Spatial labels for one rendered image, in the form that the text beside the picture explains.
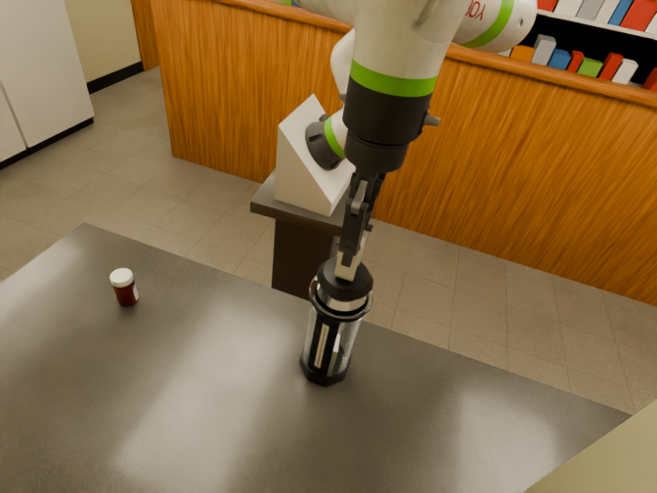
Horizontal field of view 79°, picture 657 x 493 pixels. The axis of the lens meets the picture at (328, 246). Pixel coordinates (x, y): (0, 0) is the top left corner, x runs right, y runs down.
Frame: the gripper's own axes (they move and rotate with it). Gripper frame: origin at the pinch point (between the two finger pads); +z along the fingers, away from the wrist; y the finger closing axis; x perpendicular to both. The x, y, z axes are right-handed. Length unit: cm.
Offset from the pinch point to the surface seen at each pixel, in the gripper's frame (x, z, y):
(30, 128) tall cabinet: 245, 105, 136
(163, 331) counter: 33.3, 31.0, -5.7
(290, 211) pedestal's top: 25, 31, 44
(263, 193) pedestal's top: 36, 31, 48
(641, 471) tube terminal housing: -33.4, -4.6, -21.2
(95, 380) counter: 38, 31, -19
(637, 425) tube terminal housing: -33.5, -5.6, -17.0
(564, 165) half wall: -82, 53, 179
